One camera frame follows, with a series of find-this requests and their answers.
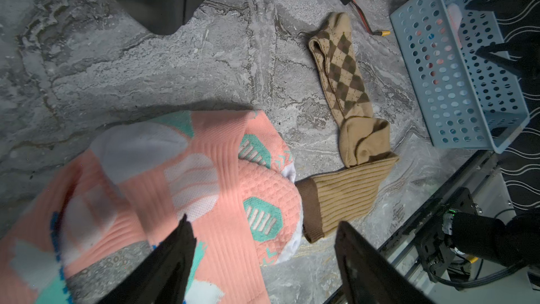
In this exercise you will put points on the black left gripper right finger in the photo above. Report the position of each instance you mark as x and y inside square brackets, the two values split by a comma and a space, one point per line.
[367, 277]

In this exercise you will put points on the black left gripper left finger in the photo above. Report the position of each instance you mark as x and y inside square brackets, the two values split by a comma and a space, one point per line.
[163, 276]

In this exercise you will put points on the pink dotted sock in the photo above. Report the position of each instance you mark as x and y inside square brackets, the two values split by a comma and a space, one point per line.
[229, 173]

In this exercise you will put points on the pink patterned sock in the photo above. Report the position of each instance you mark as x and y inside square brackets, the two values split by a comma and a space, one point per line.
[455, 17]

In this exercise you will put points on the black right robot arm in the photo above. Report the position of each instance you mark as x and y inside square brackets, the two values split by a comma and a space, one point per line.
[512, 237]

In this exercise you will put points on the right light blue basket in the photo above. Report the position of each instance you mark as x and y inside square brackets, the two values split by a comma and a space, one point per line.
[467, 102]

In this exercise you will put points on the tan plain sock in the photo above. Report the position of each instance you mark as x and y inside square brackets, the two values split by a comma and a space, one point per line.
[363, 141]

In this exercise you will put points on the red black cable yellow plug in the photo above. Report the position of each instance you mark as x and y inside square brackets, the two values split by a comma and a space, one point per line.
[380, 33]

